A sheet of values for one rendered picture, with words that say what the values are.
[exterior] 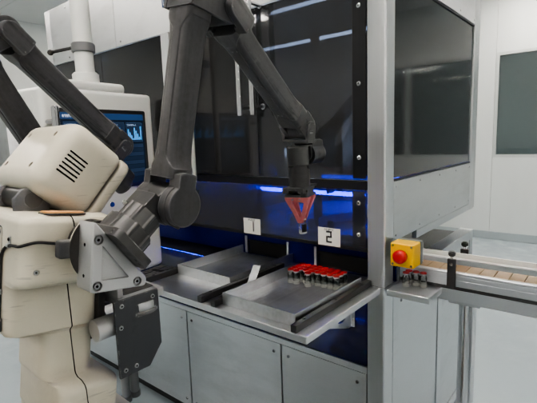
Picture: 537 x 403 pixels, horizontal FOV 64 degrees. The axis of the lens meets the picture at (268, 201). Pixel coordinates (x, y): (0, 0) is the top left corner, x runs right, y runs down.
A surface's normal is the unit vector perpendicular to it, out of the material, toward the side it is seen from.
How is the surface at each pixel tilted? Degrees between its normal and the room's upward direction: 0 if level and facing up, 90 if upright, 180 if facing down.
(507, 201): 90
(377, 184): 90
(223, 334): 90
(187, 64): 95
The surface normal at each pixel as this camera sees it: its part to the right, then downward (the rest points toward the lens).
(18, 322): 0.66, 0.07
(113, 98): 0.85, 0.05
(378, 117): -0.63, 0.14
